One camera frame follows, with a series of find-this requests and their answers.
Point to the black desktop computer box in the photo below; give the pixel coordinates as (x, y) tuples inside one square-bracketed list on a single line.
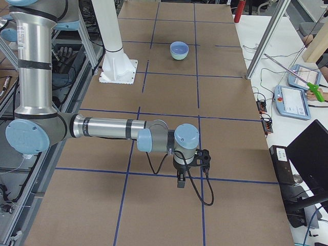
[(291, 190)]

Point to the black monitor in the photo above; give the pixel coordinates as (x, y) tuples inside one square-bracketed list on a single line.
[(308, 154)]

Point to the person's hand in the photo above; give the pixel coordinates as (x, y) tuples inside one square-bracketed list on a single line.
[(311, 96)]

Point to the green bowl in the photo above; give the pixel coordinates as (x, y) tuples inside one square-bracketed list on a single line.
[(179, 54)]

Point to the orange black connector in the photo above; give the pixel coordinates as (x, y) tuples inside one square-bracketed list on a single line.
[(267, 122), (261, 102)]

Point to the far orange black connector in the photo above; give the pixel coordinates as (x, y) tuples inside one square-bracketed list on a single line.
[(261, 102)]

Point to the white pedestal column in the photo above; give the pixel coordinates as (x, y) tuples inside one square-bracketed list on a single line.
[(117, 67)]

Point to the aluminium frame post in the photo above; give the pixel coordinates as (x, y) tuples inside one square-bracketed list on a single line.
[(271, 27)]

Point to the green handled reacher grabber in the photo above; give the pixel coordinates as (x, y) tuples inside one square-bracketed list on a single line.
[(313, 88)]

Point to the near blue teach pendant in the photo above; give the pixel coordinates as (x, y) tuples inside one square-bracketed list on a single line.
[(291, 102)]

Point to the far blue teach pendant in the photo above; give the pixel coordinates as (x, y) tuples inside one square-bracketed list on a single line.
[(308, 74)]

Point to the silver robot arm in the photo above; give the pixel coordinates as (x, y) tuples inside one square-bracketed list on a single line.
[(38, 125)]

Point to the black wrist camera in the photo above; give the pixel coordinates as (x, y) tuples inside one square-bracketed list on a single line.
[(202, 159)]

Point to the blue bowl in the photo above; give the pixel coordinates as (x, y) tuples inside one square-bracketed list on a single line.
[(179, 45)]

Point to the red cylinder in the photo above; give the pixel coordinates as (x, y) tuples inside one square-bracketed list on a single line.
[(239, 11)]

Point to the near orange black connector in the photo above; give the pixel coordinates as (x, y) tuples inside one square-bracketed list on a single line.
[(267, 122)]

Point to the blue teach pendant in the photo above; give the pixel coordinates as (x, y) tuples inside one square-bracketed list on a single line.
[(308, 74), (291, 102)]

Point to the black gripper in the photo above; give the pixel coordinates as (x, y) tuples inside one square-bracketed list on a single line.
[(180, 167)]

